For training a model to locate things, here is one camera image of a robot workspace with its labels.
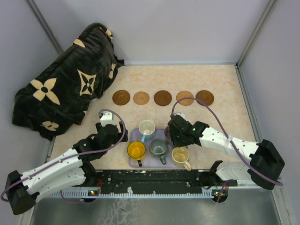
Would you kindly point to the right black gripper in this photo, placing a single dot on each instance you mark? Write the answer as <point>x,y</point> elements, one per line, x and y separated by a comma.
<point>176,142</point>

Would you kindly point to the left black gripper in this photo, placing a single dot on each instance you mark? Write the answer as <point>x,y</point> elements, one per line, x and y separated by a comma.
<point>120,134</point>

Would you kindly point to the purple glass mug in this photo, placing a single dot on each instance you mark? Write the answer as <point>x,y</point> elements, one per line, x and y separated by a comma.
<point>167,136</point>

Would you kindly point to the cream ceramic mug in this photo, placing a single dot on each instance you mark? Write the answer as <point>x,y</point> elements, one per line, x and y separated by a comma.
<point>180,157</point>

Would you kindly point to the woven rattan coaster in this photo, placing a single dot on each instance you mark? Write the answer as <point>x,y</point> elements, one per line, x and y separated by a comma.
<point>141,98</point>
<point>185,94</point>

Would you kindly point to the brown wooden coaster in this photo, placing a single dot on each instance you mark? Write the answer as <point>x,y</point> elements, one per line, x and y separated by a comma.
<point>121,97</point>
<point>206,97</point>

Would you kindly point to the dark wooden coaster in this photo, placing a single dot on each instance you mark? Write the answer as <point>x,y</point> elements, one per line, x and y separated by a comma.
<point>162,98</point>

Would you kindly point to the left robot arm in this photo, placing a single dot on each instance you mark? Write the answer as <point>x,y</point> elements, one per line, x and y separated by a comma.
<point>72,168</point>

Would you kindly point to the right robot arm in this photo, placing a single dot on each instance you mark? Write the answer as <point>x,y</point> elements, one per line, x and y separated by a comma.
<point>259,162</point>

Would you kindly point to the grey green mug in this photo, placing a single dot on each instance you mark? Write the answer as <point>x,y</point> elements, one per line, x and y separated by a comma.
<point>158,148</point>

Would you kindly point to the yellow glass mug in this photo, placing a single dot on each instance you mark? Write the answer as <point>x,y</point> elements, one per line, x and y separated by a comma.
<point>137,151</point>

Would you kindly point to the white blue mug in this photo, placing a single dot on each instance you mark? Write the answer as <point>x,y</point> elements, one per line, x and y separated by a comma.
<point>147,128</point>

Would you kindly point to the lavender plastic tray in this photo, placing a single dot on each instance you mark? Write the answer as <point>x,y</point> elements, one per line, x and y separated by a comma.
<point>152,162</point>

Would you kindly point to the black floral blanket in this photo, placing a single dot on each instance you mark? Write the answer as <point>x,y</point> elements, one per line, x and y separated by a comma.
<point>60,96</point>

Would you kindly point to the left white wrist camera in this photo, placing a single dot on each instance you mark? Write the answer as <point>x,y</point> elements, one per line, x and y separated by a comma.
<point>106,118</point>

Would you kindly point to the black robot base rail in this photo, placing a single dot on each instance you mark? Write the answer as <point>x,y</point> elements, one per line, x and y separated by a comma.
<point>174,181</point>

